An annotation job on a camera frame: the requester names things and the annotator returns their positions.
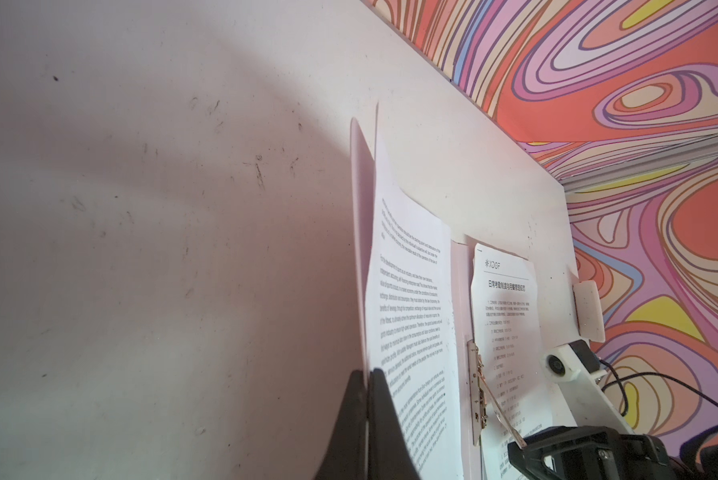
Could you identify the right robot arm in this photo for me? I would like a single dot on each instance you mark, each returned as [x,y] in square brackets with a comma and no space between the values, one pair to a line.
[697,459]

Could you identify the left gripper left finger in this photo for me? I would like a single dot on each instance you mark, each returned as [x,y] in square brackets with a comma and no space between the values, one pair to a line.
[345,456]

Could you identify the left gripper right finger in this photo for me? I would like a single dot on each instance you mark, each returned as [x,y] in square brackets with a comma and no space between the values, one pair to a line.
[388,456]

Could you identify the silver folder clip mechanism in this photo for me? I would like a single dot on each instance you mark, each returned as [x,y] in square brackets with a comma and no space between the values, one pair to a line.
[481,398]

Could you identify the pink calculator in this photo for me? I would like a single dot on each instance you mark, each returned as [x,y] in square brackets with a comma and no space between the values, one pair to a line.
[590,318]

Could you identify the printed paper sheet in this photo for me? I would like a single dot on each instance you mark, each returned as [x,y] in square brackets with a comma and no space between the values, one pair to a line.
[519,312]
[410,326]

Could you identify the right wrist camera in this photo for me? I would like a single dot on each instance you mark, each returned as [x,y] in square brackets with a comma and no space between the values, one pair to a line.
[567,362]

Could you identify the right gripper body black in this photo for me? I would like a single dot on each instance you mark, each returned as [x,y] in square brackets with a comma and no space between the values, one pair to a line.
[590,453]

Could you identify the pink folder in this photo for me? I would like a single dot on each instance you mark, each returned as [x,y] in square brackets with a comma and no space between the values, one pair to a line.
[362,157]

